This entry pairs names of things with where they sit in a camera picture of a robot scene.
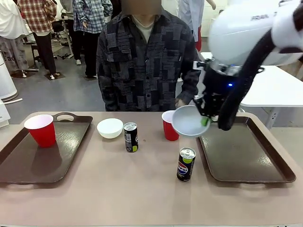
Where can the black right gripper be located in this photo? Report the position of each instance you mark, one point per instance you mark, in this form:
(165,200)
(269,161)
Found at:
(216,88)

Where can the white bowl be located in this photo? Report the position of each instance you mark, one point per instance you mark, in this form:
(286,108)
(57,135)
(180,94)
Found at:
(110,128)
(189,123)

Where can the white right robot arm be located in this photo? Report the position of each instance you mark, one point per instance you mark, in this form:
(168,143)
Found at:
(239,33)

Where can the person's left hand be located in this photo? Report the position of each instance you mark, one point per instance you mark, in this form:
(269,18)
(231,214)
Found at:
(179,103)

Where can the red plastic cup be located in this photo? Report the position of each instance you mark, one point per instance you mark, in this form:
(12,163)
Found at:
(168,128)
(42,131)

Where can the black Pepsi can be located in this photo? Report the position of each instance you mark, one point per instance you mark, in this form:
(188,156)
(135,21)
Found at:
(131,137)
(186,165)

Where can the brown plastic tray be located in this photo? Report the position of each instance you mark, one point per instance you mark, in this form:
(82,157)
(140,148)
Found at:
(246,151)
(35,151)

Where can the person in patchwork shirt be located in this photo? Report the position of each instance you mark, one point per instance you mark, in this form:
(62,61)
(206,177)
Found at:
(146,66)

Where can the person in light blue shirt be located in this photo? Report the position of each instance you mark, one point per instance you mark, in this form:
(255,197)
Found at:
(191,16)

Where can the person in blue plaid shirt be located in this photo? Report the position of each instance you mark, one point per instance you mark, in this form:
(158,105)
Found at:
(90,26)

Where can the black office chair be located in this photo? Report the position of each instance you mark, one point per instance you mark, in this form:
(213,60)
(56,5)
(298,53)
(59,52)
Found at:
(58,28)

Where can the person in red plaid shirt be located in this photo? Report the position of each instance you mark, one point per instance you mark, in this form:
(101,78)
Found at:
(40,30)

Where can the white cylindrical appliance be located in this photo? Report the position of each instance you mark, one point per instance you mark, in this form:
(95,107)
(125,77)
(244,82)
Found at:
(6,80)

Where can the white box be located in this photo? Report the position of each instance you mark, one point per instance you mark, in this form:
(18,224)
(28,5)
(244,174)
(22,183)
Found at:
(3,116)

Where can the person in white shirt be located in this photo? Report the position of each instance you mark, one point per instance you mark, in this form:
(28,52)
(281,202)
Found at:
(10,35)

